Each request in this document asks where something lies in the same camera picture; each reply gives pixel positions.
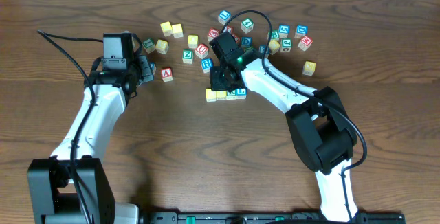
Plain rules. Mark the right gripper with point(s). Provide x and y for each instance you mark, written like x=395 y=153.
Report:
x=221 y=80

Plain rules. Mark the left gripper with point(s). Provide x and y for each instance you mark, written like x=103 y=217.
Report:
x=146 y=71

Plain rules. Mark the yellow O block front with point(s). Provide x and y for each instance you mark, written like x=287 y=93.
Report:
x=221 y=95

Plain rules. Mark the yellow o block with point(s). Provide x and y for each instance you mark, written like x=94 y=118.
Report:
x=221 y=95
x=193 y=41

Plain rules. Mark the green R block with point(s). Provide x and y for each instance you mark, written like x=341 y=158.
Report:
x=231 y=95

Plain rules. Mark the yellow C block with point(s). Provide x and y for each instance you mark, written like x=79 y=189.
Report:
x=211 y=95

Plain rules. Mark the blue l block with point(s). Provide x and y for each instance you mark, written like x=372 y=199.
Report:
x=223 y=17
x=241 y=94

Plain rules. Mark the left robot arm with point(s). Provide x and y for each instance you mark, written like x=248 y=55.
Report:
x=70 y=186

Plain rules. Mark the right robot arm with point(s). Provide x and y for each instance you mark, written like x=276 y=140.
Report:
x=322 y=134

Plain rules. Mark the blue P block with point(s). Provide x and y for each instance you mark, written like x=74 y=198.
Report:
x=153 y=68

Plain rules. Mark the red A block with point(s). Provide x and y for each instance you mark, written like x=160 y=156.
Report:
x=167 y=74

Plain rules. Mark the blue H block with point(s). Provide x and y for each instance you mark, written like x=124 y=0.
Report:
x=206 y=65

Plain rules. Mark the red U block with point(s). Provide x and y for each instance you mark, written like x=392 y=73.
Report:
x=201 y=51

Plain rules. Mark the green N block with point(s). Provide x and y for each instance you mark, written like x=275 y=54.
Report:
x=246 y=49

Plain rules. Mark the green Z block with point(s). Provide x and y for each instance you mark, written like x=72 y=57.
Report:
x=187 y=56

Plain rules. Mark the red I block front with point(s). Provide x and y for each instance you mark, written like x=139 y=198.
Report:
x=236 y=38

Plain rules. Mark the red i block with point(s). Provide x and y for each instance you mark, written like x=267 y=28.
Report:
x=236 y=38
x=228 y=29

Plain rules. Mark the blue d block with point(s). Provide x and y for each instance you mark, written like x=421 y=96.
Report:
x=246 y=42
x=301 y=31

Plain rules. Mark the red E block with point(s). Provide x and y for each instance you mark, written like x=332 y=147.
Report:
x=212 y=33

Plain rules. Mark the red I block back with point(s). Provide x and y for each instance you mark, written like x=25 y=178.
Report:
x=228 y=29

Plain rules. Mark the blue 2 block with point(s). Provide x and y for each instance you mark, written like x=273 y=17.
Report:
x=264 y=51

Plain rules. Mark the yellow block back left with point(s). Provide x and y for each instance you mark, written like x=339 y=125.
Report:
x=166 y=28

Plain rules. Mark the yellow block back right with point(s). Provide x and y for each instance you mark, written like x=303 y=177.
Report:
x=177 y=30

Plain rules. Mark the green 4 block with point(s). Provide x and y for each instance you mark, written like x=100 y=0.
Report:
x=247 y=25

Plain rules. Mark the yellow block centre right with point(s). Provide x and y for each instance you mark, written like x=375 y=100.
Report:
x=274 y=46

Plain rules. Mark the blue L block back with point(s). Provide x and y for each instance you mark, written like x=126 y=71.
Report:
x=223 y=17

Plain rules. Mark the green B block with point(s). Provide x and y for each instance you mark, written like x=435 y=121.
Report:
x=274 y=35

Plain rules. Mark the green J block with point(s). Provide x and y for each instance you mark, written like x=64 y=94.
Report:
x=286 y=45

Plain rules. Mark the blue 5 block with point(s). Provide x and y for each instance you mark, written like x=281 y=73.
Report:
x=283 y=30

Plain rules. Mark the yellow K block right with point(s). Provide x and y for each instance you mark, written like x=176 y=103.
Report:
x=309 y=68

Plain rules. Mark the red M block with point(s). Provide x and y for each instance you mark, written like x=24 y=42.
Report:
x=305 y=43

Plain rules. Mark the blue D block right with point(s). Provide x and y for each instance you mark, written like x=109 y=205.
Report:
x=301 y=31

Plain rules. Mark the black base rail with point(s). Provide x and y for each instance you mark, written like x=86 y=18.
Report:
x=253 y=218

